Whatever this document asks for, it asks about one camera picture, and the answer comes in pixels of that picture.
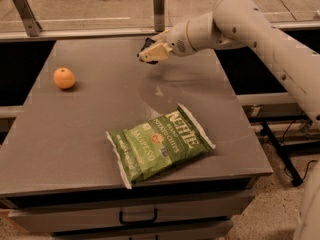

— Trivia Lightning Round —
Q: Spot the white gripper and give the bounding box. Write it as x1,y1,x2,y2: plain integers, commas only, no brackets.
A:
139,20,196,63

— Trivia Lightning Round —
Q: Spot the dark blue rxbar wrapper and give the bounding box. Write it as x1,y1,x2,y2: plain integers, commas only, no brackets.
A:
137,37,158,65

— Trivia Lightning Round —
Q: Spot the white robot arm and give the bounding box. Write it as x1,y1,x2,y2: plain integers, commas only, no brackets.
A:
138,0,320,240

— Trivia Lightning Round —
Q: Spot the orange fruit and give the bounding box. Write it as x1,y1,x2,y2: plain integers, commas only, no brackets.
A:
53,68,75,89

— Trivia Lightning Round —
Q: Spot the green kettle chips bag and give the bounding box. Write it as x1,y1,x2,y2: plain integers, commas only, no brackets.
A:
106,104,216,189

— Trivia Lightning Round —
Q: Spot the horizontal metal railing beam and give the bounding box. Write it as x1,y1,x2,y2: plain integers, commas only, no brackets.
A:
0,20,320,43

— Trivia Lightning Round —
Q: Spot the grey drawer cabinet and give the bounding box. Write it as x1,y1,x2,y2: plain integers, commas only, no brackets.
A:
0,38,272,240

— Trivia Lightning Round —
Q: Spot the black metal floor bar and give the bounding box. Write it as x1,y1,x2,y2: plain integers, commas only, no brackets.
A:
261,122,303,187

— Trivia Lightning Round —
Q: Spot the middle metal railing post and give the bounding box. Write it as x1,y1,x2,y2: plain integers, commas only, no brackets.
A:
153,0,165,32

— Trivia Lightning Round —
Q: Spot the metal railing post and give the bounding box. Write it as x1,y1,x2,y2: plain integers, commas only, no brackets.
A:
12,0,42,37
153,0,165,32

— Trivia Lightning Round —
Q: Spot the left metal railing post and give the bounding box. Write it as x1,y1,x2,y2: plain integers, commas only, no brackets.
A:
12,0,42,37

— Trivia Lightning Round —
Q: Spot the black floor cable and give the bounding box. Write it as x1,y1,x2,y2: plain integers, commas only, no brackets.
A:
283,117,320,182

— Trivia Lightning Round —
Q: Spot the black upper drawer handle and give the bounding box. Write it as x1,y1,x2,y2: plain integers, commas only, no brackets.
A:
118,208,158,225

